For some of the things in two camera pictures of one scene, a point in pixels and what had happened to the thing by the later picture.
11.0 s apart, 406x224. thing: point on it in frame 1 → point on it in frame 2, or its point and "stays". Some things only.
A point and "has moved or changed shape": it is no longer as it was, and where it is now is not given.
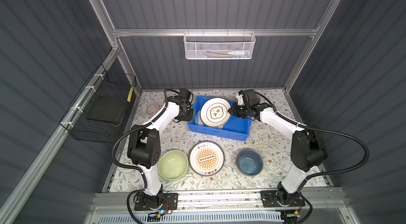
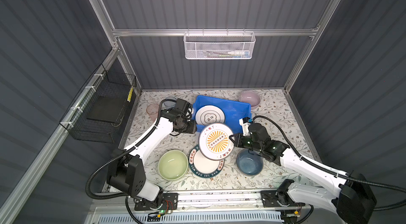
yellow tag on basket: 130,95 stays
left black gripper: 190,117 → 192,128
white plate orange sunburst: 206,158 → 214,143
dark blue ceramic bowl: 249,162 stays
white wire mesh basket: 219,45 stays
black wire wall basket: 100,109 stays
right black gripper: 233,109 → 237,141
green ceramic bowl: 172,165 stays
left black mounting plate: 170,202 stays
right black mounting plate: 269,199 stays
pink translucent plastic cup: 153,109 stays
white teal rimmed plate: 214,112 has moved or changed shape
